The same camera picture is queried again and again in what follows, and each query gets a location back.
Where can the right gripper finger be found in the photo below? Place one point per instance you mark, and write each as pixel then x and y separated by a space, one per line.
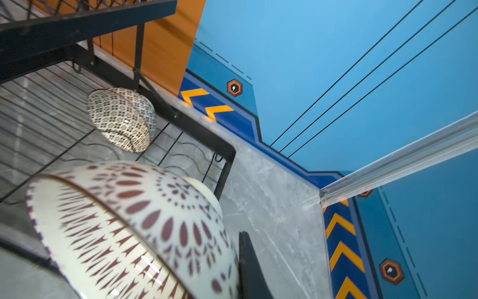
pixel 252 281

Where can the brown floral patterned bowl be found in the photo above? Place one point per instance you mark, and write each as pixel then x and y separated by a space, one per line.
pixel 125 118

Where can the black wire dish rack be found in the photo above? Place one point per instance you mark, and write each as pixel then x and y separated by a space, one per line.
pixel 72 92

